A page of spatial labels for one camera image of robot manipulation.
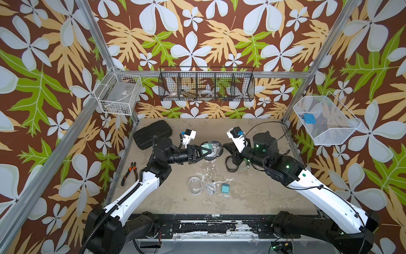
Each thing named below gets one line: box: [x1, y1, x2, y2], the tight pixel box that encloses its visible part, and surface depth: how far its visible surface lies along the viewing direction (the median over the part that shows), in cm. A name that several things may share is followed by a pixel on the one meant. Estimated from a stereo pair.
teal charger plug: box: [221, 183, 230, 194], surface depth 87 cm
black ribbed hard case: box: [133, 120, 173, 150], surface depth 107 cm
